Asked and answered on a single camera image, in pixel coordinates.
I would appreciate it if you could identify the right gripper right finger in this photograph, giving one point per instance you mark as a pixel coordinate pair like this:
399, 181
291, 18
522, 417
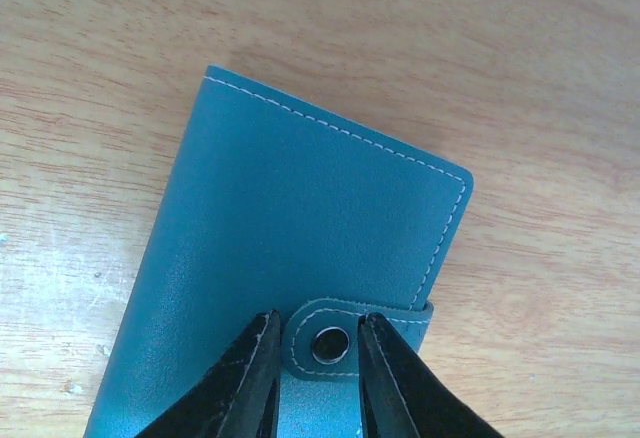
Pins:
400, 396

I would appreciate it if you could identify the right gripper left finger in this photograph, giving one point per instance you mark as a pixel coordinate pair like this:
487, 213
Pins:
238, 396

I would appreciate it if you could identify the teal leather card holder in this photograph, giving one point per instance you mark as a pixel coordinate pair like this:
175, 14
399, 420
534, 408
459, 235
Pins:
276, 204

